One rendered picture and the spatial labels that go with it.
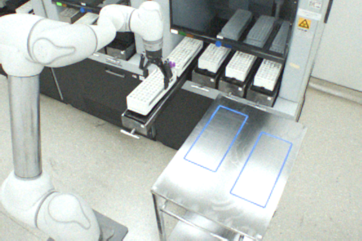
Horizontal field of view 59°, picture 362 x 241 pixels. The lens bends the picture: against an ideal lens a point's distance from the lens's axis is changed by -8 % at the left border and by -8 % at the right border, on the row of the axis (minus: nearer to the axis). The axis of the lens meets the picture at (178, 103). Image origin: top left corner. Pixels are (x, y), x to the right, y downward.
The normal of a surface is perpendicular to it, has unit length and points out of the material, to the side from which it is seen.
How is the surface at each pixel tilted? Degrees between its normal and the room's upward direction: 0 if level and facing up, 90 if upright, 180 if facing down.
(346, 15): 90
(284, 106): 0
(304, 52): 90
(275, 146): 0
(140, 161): 0
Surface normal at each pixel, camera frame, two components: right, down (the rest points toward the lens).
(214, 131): -0.03, -0.71
